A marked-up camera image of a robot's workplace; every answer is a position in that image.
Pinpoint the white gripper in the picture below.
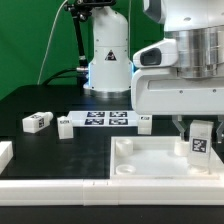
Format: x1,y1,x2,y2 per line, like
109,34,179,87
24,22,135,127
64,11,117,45
131,64,224,143

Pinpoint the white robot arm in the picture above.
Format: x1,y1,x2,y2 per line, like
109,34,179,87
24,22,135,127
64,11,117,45
85,0,224,140

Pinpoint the white left fence block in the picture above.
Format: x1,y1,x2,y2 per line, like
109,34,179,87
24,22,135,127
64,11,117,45
0,141,13,174

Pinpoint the black cable bundle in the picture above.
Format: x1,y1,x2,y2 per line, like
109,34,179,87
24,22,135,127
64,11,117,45
43,68,90,86

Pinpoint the black camera stand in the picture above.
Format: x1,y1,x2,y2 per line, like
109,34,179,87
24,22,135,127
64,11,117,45
64,0,116,85

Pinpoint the white fiducial marker board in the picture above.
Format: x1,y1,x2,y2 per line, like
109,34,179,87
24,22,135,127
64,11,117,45
68,110,138,127

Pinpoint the white front fence rail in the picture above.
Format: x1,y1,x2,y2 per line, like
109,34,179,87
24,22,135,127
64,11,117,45
0,179,224,206

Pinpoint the white cable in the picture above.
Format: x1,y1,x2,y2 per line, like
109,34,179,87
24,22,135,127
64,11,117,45
37,0,69,86

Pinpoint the white square tabletop part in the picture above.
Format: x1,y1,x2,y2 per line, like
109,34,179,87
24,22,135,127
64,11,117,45
110,136,224,180

